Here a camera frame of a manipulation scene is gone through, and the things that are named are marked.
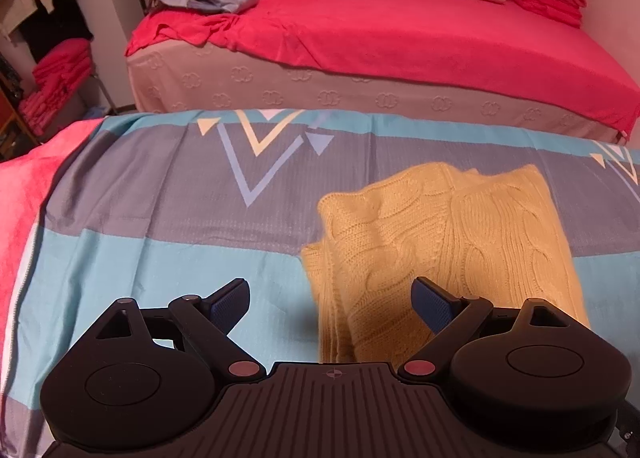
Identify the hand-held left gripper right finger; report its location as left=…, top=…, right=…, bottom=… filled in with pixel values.
left=397, top=276, right=572, bottom=380

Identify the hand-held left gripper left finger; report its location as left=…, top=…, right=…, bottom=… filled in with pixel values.
left=94, top=278, right=266, bottom=380

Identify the yellow cable-knit sweater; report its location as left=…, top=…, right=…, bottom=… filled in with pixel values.
left=300, top=162, right=594, bottom=365

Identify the blue grey patterned bed sheet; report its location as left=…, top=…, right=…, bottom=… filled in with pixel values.
left=0, top=108, right=640, bottom=458

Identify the pink embossed mattress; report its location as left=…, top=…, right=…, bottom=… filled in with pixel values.
left=125, top=44, right=632, bottom=145

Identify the red bed sheet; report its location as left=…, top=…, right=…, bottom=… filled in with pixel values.
left=124, top=0, right=640, bottom=135

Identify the pile of red towels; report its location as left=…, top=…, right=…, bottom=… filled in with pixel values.
left=18, top=38, right=96, bottom=137

